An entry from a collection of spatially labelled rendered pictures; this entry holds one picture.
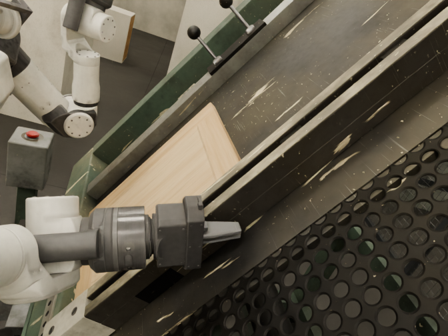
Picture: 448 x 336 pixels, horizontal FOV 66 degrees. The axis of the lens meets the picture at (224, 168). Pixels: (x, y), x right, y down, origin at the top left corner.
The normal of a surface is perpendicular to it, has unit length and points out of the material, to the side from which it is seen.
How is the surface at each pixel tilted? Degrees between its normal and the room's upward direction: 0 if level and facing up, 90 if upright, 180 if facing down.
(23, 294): 94
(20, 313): 0
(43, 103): 90
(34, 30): 90
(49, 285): 65
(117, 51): 90
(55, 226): 54
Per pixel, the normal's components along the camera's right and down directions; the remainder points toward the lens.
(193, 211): 0.22, -0.23
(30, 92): 0.51, 0.55
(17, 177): 0.21, 0.53
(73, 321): -0.63, -0.57
